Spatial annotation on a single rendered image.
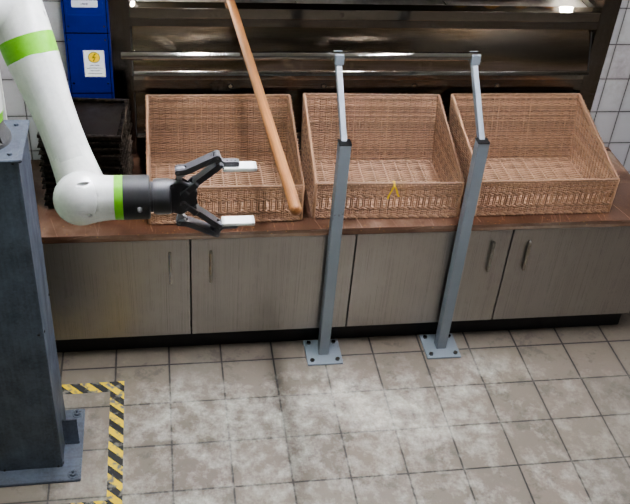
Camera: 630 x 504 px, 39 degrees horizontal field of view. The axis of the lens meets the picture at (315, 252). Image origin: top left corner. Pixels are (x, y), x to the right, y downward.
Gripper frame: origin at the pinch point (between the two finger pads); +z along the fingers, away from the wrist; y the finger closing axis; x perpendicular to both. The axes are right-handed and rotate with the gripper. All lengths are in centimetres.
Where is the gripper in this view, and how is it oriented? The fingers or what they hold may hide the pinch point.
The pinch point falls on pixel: (250, 193)
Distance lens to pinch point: 188.3
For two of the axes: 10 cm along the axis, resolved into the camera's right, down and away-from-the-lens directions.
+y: -0.7, 8.0, 5.9
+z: 9.8, -0.4, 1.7
